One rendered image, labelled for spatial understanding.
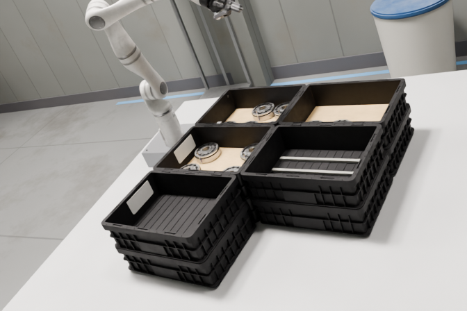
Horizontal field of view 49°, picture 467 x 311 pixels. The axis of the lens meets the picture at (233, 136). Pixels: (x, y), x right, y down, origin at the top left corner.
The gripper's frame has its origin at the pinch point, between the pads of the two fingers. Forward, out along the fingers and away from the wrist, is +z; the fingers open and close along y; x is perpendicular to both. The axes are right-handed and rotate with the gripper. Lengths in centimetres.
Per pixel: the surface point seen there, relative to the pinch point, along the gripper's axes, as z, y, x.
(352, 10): -67, 16, 234
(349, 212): 61, -44, 3
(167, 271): 20, -86, -18
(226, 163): 5, -57, 18
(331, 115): 27, -28, 45
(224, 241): 32, -69, -12
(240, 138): 4, -47, 24
